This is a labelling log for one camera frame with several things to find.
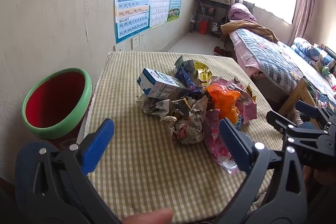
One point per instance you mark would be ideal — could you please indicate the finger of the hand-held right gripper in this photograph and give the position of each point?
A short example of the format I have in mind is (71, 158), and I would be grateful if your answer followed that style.
(312, 111)
(281, 120)

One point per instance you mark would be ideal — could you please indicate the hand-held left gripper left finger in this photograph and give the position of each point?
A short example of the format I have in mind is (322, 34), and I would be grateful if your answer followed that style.
(101, 145)

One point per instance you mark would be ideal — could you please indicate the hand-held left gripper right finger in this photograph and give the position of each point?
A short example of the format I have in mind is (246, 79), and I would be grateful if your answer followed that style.
(233, 142)

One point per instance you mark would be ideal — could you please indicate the pink foil packet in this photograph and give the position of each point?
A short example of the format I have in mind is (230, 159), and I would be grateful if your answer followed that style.
(218, 145)

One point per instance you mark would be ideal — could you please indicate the pale pink snack wrapper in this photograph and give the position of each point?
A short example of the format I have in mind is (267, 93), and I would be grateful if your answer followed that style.
(248, 108)

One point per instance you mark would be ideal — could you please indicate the orange snack wrapper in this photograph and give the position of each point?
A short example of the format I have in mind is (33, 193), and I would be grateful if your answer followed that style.
(223, 98)

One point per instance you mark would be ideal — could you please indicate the beige paper ball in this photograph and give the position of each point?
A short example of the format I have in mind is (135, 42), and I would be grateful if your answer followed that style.
(186, 127)

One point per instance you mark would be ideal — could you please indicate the red bin with green rim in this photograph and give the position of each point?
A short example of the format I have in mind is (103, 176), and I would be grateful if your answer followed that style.
(52, 103)

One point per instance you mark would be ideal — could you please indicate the yellow snack wrapper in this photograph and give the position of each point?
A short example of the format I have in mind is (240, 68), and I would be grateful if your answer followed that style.
(203, 71)

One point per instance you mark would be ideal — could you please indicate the blue cookie wrapper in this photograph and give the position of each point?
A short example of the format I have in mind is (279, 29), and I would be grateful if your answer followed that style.
(187, 79)

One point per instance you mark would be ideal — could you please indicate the blue white milk carton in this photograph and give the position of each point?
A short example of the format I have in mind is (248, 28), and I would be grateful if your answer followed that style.
(157, 82)

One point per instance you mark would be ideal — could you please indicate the grey blue printed wrapper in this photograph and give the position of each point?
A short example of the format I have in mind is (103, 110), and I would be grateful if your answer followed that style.
(187, 64)

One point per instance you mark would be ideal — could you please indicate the person's right hand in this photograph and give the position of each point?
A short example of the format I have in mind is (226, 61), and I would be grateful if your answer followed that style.
(320, 182)

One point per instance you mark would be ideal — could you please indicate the person's left hand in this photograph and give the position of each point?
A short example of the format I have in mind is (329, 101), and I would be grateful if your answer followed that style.
(147, 216)

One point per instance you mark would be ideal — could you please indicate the wooden chair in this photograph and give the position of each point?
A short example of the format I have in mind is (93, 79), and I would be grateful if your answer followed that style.
(294, 98)

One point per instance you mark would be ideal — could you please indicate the yellow checked table cloth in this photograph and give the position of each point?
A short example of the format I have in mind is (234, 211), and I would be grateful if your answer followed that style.
(131, 174)

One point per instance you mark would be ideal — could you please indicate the bed with blue patchwork cover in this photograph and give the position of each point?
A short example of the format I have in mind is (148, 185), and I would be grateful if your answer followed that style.
(273, 61)

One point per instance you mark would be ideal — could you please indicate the blue printed pillow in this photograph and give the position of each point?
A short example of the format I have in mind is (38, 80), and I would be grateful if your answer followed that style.
(307, 50)

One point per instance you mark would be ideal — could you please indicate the tan blanket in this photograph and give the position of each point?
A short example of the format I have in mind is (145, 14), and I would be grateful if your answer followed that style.
(249, 28)

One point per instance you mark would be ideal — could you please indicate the pink quilt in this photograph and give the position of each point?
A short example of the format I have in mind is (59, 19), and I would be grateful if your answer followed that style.
(241, 12)

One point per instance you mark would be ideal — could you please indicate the red box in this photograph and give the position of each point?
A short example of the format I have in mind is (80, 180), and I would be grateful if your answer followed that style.
(204, 27)

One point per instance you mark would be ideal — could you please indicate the dark metal shelf desk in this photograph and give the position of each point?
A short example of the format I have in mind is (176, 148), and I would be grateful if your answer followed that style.
(210, 2)

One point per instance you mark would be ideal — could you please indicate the white wall plate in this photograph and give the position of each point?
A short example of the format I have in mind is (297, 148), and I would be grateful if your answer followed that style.
(118, 48)

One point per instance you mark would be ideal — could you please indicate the white wall socket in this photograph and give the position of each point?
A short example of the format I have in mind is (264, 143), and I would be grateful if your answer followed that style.
(135, 41)
(142, 38)

